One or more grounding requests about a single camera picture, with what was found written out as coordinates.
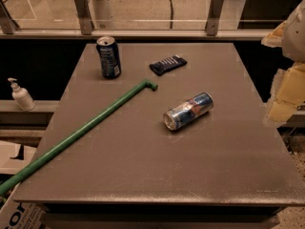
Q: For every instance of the left metal railing bracket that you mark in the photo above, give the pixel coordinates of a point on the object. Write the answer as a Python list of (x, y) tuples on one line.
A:
[(7, 24)]

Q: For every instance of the white pump dispenser bottle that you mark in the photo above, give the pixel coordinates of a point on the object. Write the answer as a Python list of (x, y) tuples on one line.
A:
[(21, 96)]

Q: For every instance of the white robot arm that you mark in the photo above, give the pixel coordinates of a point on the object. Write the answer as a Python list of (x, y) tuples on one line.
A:
[(293, 40)]

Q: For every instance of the metal railing bracket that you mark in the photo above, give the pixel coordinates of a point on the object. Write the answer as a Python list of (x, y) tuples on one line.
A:
[(214, 17), (84, 16), (7, 24)]

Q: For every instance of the cardboard box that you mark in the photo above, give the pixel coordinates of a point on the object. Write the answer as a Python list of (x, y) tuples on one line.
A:
[(17, 215)]

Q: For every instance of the dark snack bar wrapper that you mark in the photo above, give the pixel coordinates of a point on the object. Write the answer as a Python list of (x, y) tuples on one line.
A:
[(168, 64)]

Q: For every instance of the right metal railing bracket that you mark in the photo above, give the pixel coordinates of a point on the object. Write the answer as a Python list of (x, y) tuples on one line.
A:
[(214, 17)]

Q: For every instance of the upright dark blue soda can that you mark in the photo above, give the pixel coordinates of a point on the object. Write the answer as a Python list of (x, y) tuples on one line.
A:
[(109, 56)]

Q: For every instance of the green stick with hook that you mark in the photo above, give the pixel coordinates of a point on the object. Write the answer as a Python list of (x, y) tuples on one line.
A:
[(63, 144)]

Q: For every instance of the middle metal railing bracket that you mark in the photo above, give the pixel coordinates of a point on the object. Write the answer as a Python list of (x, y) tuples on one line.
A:
[(84, 16)]

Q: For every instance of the lying redbull can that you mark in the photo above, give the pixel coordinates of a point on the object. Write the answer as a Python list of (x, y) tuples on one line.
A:
[(188, 111)]

